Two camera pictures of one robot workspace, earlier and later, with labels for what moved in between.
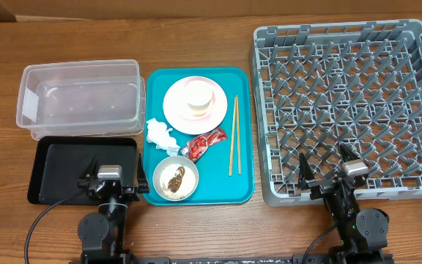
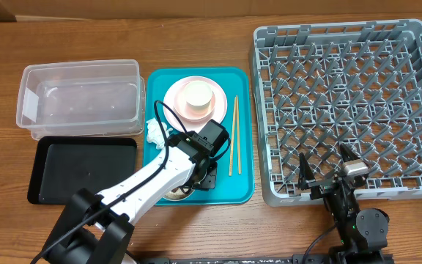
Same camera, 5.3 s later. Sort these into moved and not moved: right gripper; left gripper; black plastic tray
Moved: left gripper
Not moved: black plastic tray; right gripper
